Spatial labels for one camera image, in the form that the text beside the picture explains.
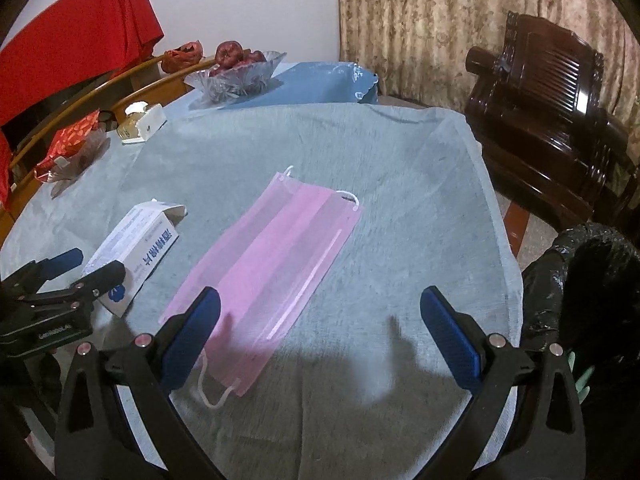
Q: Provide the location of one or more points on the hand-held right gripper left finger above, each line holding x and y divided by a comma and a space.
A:
192, 335

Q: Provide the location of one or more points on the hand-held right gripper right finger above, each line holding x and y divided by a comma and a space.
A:
450, 335

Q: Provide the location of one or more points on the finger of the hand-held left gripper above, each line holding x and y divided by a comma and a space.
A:
107, 276
65, 261

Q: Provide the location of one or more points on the white printed carton box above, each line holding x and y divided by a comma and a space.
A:
135, 255

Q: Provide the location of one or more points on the pink face mask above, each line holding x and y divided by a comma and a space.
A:
280, 260

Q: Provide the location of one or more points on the green glove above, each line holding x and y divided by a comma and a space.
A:
582, 382

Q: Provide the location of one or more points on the black trash bin bag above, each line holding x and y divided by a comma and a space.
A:
600, 285

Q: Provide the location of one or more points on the clear plastic wrapper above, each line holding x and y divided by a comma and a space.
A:
87, 160

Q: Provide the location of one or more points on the red snack packet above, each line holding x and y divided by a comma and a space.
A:
70, 135

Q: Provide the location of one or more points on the small cream and white box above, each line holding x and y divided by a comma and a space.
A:
142, 122

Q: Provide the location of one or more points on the grey table cloth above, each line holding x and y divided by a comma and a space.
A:
400, 185

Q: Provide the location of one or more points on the black television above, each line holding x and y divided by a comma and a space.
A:
60, 102

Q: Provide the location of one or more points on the glass fruit bowl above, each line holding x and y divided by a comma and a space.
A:
235, 85

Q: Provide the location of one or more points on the red plastic bag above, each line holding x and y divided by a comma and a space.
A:
182, 56

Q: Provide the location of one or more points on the red cloth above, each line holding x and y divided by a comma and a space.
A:
75, 20

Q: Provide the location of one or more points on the red apple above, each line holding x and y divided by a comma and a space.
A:
229, 54
254, 56

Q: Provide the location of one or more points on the dark wooden armchair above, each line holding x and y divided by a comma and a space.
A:
550, 85

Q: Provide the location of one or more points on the blue table cloth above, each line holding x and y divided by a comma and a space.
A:
310, 85

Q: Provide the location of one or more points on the beige patterned curtain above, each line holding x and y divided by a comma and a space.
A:
425, 25

